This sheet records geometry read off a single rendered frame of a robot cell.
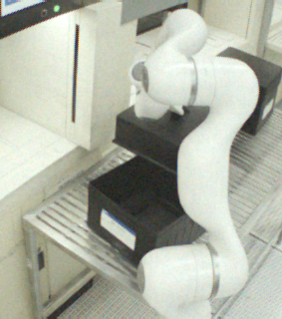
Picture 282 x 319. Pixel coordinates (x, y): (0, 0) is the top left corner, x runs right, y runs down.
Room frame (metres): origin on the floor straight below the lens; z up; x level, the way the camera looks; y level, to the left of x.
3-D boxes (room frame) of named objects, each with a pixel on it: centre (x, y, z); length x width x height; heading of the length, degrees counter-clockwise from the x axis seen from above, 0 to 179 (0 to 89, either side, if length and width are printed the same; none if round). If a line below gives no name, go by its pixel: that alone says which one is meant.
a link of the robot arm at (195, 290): (0.68, -0.14, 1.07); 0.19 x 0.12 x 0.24; 102
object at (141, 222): (1.18, -0.09, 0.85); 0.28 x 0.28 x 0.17; 48
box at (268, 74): (1.96, -0.49, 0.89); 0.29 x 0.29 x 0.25; 60
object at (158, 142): (1.39, -0.16, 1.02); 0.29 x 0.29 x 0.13; 56
